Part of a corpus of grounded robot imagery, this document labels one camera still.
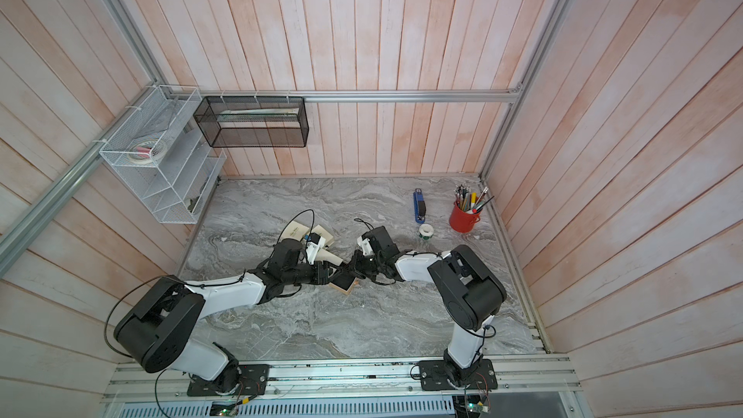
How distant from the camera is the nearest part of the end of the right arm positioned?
2.34 feet

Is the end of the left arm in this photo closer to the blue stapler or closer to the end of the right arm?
the end of the right arm

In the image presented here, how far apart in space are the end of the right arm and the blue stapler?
28 cm

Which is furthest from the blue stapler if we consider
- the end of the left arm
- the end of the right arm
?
the end of the left arm

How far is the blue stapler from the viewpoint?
1.06 m
